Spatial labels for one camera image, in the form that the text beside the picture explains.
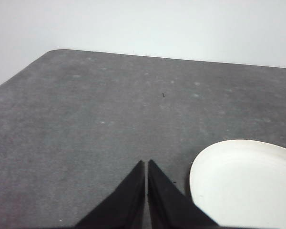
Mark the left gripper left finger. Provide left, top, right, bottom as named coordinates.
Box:
left=75, top=160, right=146, bottom=228

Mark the white round plate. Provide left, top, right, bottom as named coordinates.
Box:
left=188, top=139, right=286, bottom=228

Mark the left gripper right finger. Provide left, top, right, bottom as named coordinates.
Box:
left=146, top=159, right=218, bottom=228

